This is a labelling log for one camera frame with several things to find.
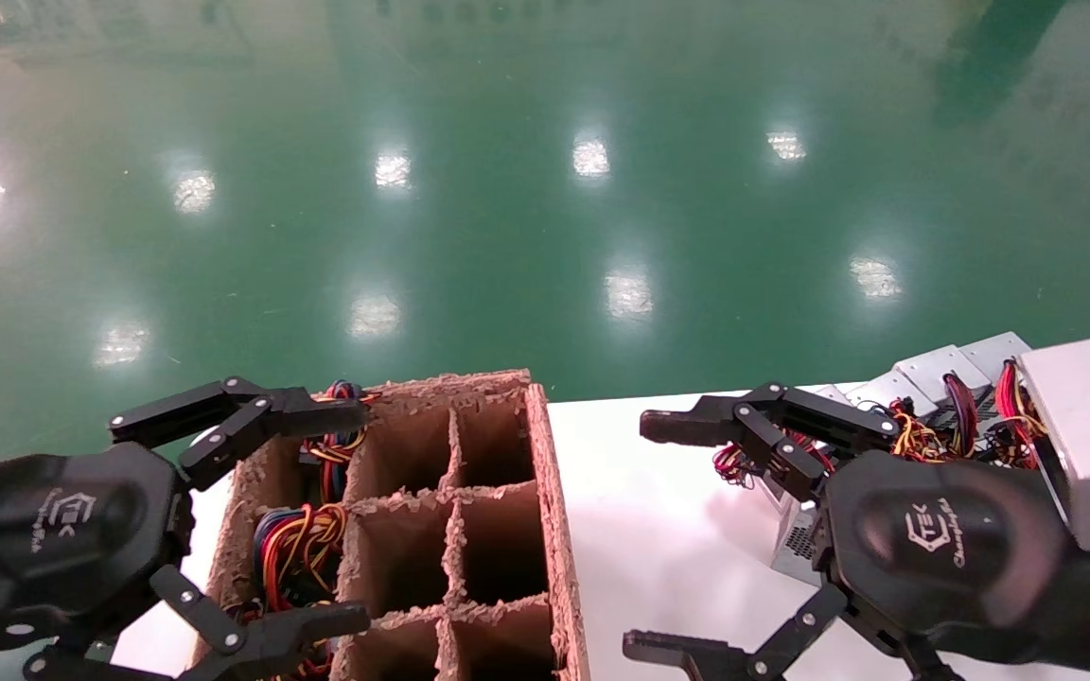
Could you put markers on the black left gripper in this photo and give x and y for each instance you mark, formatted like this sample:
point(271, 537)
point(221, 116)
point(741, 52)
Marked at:
point(62, 530)

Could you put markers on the grey power supply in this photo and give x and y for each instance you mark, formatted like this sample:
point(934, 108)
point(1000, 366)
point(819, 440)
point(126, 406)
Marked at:
point(881, 390)
point(994, 352)

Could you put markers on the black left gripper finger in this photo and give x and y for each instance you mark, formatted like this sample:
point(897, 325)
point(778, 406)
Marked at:
point(318, 414)

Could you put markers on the grey power supply far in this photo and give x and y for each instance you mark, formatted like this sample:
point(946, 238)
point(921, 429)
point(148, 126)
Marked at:
point(994, 352)

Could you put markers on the grey power supply centre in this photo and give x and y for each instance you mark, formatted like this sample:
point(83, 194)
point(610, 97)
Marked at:
point(881, 390)

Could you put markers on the brown cardboard box with dividers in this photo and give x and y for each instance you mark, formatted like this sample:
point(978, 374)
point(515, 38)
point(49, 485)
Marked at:
point(498, 539)

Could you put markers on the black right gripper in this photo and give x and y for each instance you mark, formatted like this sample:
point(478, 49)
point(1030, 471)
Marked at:
point(942, 549)

